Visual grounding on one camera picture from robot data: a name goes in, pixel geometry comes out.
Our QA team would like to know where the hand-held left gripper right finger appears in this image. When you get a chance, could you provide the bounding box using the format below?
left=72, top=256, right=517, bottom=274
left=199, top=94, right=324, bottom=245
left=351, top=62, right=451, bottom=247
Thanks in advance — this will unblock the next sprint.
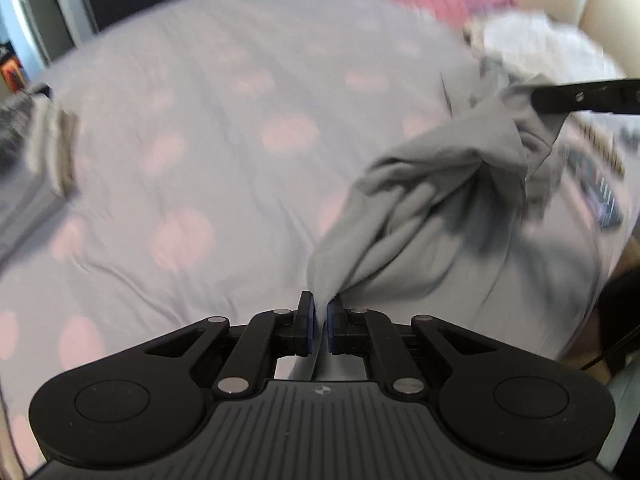
left=327, top=293, right=497, bottom=398

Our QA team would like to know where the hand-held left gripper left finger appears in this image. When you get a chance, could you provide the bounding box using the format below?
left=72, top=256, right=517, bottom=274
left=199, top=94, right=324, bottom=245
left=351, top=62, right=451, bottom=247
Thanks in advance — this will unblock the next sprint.
left=144, top=291, right=317, bottom=399

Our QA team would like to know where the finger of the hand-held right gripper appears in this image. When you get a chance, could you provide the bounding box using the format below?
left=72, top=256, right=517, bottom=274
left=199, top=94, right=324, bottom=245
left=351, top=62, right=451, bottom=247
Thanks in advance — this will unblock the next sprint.
left=530, top=79, right=640, bottom=117

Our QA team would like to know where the grey shirt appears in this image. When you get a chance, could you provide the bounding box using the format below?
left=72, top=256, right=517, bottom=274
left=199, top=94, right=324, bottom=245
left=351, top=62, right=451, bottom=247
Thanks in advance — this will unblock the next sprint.
left=306, top=57, right=601, bottom=381

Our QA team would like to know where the pile of white clothes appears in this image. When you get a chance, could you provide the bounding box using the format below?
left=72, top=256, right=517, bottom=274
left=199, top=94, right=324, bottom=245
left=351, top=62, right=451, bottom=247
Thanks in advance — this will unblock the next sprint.
left=465, top=10, right=622, bottom=87

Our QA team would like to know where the dark printed cloth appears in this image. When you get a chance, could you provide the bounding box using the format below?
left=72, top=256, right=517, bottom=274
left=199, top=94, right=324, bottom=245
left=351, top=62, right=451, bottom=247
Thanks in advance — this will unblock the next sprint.
left=560, top=120, right=629, bottom=234

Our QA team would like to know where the lilac pink-dotted blanket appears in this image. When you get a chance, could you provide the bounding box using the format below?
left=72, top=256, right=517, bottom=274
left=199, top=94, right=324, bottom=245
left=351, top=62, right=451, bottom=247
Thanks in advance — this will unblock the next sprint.
left=0, top=0, right=626, bottom=476

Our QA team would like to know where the stack of white folded towels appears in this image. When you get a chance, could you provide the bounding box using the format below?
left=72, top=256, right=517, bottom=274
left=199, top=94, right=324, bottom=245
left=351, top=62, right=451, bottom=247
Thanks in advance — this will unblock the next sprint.
left=27, top=97, right=79, bottom=197

